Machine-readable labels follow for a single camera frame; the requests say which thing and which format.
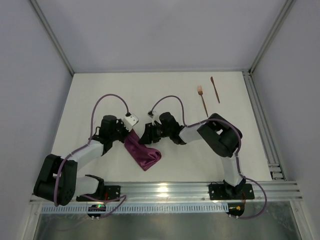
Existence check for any purple satin napkin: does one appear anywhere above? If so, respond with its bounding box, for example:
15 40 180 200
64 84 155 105
124 130 162 171

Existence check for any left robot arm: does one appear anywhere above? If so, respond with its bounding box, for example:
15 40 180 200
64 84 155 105
33 114 139 206

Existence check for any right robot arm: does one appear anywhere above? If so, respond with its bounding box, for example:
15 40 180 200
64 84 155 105
139 112 246 199

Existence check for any copper fork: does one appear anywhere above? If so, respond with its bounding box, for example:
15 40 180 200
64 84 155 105
197 85 209 117

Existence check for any copper knife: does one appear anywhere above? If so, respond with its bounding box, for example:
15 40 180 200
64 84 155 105
210 76 221 104

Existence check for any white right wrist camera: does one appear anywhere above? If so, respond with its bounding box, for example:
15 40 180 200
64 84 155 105
147 110 160 125

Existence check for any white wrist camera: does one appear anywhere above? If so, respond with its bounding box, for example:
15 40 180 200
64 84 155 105
122 114 139 132
147 110 160 125

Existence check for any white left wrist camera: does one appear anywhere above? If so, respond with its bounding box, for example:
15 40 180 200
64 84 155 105
122 114 139 132

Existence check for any aluminium front rail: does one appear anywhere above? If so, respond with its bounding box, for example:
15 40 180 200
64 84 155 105
28 181 305 205

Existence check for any aluminium rail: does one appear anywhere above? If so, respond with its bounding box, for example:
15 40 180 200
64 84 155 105
28 181 305 205
242 70 287 181

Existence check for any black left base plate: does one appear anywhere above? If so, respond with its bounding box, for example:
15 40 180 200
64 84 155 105
87 185 121 202

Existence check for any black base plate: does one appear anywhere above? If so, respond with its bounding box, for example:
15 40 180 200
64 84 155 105
87 185 121 202
208 182 255 200

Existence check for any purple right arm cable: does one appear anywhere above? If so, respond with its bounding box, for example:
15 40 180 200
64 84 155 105
149 95 268 221

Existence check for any slotted grey cable duct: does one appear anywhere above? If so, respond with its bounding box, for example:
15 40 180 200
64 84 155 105
40 202 229 214

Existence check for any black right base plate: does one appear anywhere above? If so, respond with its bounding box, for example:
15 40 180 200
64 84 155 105
208 182 255 200

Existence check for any aluminium left corner post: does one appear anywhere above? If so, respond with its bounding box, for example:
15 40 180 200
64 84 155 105
28 0 75 77

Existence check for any aluminium corner post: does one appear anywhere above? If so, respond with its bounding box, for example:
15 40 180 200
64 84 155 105
248 0 296 75
28 0 75 77

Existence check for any aluminium right side rail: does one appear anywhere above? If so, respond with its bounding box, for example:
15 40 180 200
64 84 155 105
242 70 287 181

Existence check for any aluminium right corner post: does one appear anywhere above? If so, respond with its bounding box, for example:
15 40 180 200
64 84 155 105
248 0 296 75

